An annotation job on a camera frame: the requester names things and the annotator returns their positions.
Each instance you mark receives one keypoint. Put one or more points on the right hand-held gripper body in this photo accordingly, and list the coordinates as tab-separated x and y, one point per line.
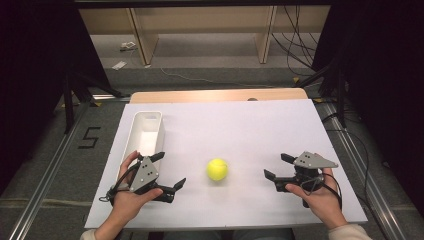
311	161

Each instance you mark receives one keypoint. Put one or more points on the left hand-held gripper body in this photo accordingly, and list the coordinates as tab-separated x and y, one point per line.
145	174

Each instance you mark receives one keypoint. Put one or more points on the white plastic bin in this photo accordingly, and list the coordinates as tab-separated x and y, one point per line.
146	136

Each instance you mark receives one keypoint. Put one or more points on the yellow tennis ball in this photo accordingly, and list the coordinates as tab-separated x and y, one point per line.
217	169

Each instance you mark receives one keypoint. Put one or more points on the person's left hand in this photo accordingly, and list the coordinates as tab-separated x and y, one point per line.
128	205

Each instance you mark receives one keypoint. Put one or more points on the person's right hand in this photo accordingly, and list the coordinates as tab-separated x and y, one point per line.
325	203

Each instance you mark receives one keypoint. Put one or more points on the white foam board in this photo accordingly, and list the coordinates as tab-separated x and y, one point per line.
250	133

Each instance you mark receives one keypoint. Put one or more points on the yellow tape piece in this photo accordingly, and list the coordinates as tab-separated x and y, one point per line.
96	104
296	79
318	100

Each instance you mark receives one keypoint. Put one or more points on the dark table grommet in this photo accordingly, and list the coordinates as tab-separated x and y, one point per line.
252	99

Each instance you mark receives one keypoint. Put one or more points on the black tripod stand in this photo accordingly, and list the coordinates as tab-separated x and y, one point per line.
340	96
69	106

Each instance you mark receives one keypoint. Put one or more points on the wooden table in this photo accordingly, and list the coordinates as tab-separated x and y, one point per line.
200	96

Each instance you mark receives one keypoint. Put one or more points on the white paper scrap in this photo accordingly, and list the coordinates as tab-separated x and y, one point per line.
119	65

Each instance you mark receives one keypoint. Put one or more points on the white power strip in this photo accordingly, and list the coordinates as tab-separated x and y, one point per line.
128	45

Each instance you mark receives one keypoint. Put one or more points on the light wooden desk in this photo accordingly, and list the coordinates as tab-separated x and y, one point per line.
143	40

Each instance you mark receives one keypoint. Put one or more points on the dark curtain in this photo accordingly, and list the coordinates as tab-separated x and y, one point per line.
386	66
33	66

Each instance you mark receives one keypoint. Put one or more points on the aluminium floor rail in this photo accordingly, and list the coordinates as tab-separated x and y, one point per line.
366	180
46	176

